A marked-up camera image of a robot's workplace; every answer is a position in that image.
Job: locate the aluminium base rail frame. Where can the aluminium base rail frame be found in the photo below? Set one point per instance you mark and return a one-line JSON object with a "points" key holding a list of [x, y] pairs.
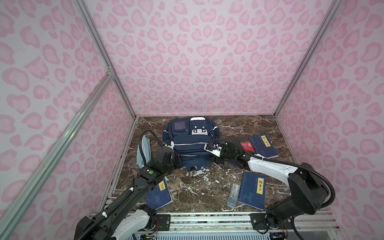
{"points": [[224, 226]]}

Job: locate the navy book yellow label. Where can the navy book yellow label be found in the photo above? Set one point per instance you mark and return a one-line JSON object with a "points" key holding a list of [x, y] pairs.
{"points": [[159, 197], [253, 190]]}

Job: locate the left diagonal aluminium strut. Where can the left diagonal aluminium strut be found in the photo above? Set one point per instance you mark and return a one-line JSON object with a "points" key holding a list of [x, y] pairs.
{"points": [[21, 204]]}

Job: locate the clear plastic pen case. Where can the clear plastic pen case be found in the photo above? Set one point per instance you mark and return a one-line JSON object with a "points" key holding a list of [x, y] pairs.
{"points": [[234, 196]]}

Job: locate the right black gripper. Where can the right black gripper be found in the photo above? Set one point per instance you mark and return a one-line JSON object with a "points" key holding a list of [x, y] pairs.
{"points": [[217, 159]]}

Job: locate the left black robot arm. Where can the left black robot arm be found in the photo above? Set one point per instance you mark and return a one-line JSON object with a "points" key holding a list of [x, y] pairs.
{"points": [[103, 225]]}

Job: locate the light teal pencil pouch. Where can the light teal pencil pouch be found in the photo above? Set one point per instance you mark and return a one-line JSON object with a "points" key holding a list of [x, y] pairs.
{"points": [[146, 150]]}

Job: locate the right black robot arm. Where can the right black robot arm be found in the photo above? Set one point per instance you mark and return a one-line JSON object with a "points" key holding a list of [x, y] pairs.
{"points": [[310, 190]]}

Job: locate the navy blue student backpack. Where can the navy blue student backpack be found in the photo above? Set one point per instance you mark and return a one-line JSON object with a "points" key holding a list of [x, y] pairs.
{"points": [[188, 137]]}

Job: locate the navy book far right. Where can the navy book far right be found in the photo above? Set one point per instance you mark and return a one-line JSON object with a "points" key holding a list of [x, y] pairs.
{"points": [[263, 146]]}

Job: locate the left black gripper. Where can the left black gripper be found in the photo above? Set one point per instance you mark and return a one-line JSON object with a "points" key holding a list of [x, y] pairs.
{"points": [[177, 158]]}

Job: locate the red small book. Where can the red small book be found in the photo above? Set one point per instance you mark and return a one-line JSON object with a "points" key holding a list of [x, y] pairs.
{"points": [[248, 147]]}

